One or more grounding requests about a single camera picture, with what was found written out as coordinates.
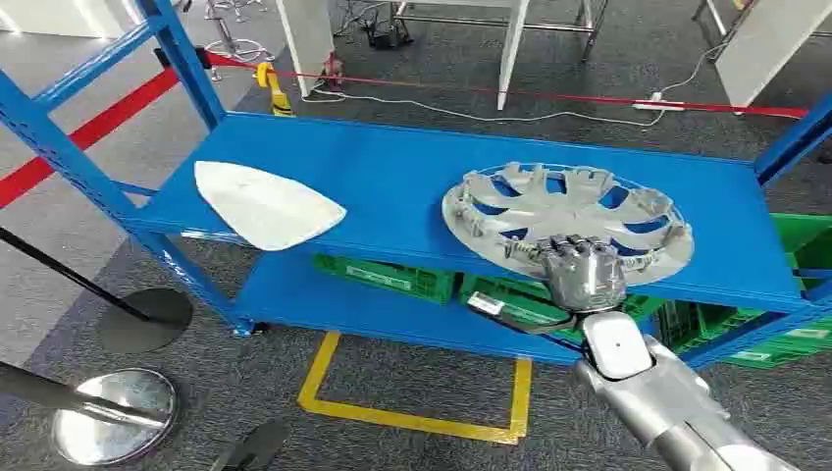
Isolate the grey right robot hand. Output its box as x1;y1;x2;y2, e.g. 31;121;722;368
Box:
539;235;629;315

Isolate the silver plastic hubcap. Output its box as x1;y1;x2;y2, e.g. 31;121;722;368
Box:
442;162;696;288

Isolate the green plastic crate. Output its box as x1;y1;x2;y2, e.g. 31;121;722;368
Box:
311;254;459;305
657;213;832;372
457;273;665;345

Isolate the white power strip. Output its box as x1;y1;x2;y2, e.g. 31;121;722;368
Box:
633;91;686;112

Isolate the red barrier belt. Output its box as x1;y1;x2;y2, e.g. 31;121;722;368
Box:
206;51;808;120

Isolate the blue metal shelf rack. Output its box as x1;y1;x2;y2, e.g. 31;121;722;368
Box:
0;0;832;375

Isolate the white table leg panel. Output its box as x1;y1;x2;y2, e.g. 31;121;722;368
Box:
276;0;336;99
496;0;531;112

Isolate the white slanted board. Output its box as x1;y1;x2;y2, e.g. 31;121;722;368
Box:
714;0;832;109

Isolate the small red stand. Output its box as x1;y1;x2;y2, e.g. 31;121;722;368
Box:
323;51;345;92

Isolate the white iron-shaped plate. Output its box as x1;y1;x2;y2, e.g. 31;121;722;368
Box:
193;160;347;252

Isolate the yellow black belt holder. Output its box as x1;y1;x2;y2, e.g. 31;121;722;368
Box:
254;62;293;117

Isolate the dark round stanchion base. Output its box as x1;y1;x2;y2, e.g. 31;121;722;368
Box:
209;419;291;471

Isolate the chrome stool base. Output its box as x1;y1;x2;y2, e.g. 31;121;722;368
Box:
204;0;278;82

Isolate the black belt clamp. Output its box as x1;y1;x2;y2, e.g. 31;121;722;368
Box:
154;46;213;71

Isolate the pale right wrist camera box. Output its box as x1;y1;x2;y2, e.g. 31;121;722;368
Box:
580;311;654;382

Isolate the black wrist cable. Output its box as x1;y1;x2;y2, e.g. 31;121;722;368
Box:
467;299;587;352

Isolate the white power cable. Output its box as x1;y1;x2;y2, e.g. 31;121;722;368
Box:
301;41;729;129

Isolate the grey metal table frame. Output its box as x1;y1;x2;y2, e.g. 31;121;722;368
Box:
390;0;610;63

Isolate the black device with cables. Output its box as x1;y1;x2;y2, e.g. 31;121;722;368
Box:
360;13;415;51

